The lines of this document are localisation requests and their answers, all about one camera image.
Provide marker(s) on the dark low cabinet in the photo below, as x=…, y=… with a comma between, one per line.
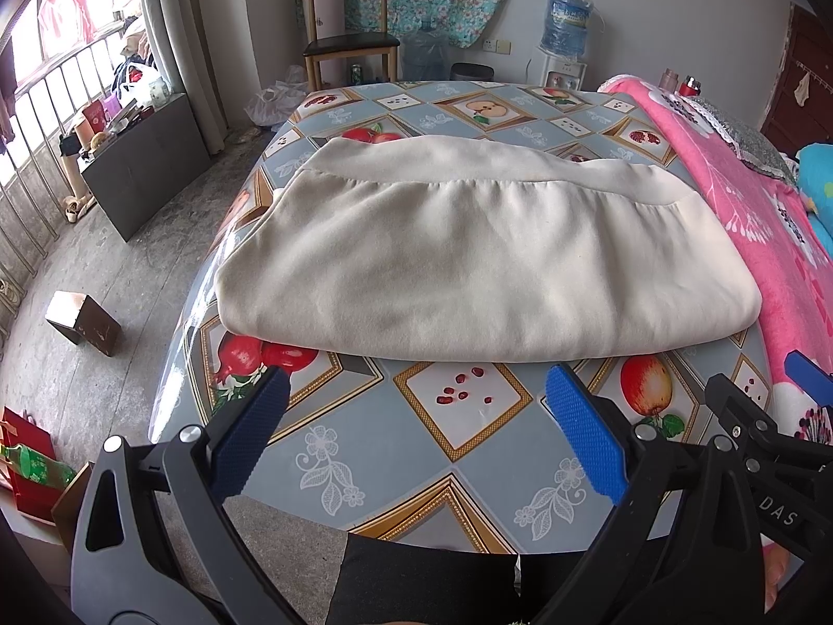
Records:
x=146, y=156

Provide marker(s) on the black rice cooker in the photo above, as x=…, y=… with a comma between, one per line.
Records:
x=470, y=73

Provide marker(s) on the person's black clothing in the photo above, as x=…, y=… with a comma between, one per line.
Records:
x=423, y=579

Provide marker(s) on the brown wooden box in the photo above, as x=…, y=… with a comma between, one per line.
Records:
x=71, y=508

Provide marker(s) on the grey lace cloth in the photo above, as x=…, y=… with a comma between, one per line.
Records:
x=742, y=130

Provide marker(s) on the white wall socket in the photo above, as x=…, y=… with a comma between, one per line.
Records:
x=498, y=45

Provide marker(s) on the wooden chair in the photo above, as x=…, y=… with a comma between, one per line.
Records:
x=351, y=45

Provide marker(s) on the red container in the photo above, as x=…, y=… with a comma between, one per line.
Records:
x=96, y=120

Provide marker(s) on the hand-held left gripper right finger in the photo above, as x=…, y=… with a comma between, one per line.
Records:
x=586, y=436

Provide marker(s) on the fruit print tablecloth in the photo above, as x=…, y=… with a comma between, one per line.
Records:
x=455, y=462

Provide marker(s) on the metal window railing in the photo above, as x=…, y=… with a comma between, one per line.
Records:
x=39, y=163

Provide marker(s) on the brown cardboard box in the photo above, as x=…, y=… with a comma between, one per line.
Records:
x=81, y=322

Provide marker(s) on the blue plush pillow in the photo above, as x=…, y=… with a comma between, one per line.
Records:
x=818, y=189

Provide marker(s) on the clear plastic bag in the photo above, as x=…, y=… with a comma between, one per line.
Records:
x=276, y=101

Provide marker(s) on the cream coat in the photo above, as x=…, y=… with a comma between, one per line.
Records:
x=488, y=254

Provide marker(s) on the grey curtain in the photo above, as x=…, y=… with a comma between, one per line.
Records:
x=185, y=39

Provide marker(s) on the red gift bag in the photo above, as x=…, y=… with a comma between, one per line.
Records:
x=26, y=488

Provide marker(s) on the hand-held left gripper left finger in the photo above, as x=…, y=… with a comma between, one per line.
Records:
x=254, y=430

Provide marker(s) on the blue water bottle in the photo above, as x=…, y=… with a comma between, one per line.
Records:
x=567, y=23

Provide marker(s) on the dark red wall board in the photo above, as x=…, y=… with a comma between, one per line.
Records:
x=807, y=65

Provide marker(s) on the empty clear water jug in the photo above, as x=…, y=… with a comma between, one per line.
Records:
x=426, y=52

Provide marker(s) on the white cardboard box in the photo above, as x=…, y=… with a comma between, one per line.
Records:
x=325, y=6

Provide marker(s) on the white plastic bag red print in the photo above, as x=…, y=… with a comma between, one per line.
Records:
x=142, y=81

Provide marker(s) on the pink floral blanket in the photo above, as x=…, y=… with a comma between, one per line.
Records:
x=735, y=208

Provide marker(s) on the white water dispenser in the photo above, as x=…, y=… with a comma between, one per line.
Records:
x=559, y=73

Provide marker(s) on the beige shoes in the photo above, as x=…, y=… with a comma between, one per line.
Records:
x=77, y=207

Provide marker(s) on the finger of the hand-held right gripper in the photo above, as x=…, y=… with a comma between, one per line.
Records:
x=810, y=374
x=735, y=403

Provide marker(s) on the green glass bottle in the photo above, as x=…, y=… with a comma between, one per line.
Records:
x=36, y=463

